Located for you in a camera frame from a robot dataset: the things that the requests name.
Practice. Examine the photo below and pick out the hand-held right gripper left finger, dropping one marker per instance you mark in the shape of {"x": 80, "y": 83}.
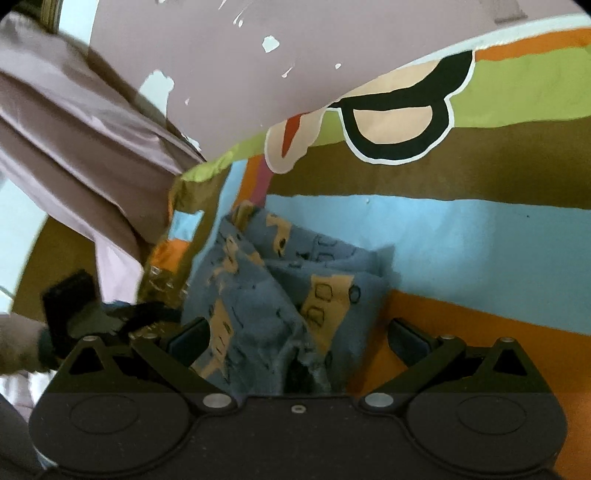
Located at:
{"x": 190, "y": 342}

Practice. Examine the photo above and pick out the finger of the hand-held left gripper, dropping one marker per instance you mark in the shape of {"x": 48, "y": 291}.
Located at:
{"x": 147, "y": 313}

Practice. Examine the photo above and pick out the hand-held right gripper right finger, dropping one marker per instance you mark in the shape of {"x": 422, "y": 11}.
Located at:
{"x": 406, "y": 340}

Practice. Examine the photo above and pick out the blue printed pants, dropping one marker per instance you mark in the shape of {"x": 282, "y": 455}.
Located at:
{"x": 258, "y": 314}

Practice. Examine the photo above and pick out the person's left forearm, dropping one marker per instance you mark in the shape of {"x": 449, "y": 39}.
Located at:
{"x": 18, "y": 342}

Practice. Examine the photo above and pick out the colourful printed blanket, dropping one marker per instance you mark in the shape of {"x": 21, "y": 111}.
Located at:
{"x": 461, "y": 230}

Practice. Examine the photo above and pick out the mauve curtain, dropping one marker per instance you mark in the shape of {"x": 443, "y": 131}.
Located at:
{"x": 69, "y": 138}

